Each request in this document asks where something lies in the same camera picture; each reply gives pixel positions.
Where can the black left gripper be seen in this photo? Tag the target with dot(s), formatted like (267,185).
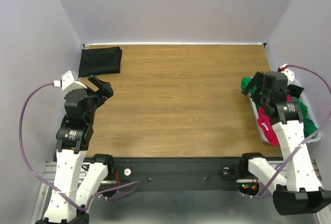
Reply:
(104,92)

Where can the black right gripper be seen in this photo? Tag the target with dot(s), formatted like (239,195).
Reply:
(262,84)

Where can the green t shirt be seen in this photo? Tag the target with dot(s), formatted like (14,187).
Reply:
(252,87)

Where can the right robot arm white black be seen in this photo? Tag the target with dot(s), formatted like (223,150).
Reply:
(293,186)

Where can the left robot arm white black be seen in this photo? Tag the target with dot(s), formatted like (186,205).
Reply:
(70,198)

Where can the folded black t shirt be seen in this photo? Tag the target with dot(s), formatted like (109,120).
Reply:
(100,61)

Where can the black t shirt in basket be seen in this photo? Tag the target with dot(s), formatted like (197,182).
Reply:
(295,91)

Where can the pink t shirt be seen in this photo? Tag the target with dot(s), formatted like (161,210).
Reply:
(266,126)

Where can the white plastic laundry basket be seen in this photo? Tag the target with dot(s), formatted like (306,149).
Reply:
(254,107)

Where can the blue t shirt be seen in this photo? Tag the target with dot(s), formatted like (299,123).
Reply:
(309,126)

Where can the white knob on plate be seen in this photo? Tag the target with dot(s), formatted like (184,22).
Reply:
(127,172)

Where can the silver knob on plate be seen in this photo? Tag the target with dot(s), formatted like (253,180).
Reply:
(226,171)

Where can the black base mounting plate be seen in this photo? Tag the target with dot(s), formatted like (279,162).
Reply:
(179,173)

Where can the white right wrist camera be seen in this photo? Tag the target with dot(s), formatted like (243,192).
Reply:
(288,72)

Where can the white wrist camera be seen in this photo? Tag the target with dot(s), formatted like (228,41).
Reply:
(70,81)
(288,72)

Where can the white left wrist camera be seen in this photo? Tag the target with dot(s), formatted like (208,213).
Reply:
(70,81)

